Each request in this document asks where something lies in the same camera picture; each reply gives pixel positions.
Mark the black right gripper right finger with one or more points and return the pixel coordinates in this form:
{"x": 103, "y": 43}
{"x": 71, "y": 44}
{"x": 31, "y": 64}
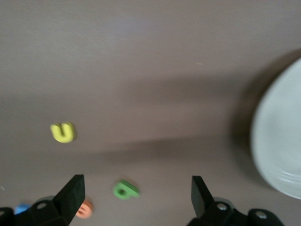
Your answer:
{"x": 209, "y": 212}

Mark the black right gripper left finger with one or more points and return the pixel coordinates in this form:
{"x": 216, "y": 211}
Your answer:
{"x": 68, "y": 207}

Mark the orange foam letter e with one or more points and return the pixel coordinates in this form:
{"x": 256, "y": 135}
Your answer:
{"x": 87, "y": 212}

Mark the green foam letter g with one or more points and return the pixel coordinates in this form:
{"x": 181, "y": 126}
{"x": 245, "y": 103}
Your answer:
{"x": 134, "y": 191}

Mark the yellow foam letter u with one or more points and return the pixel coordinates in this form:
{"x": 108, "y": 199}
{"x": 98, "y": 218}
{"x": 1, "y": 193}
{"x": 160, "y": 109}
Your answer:
{"x": 62, "y": 139}

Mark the blue foam letter p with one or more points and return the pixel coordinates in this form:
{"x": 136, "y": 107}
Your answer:
{"x": 21, "y": 209}

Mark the beige round plate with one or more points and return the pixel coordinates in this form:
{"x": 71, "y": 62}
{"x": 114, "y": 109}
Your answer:
{"x": 282, "y": 141}

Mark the brown table cover sheet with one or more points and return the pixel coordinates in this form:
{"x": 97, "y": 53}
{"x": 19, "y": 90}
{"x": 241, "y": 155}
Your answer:
{"x": 141, "y": 47}

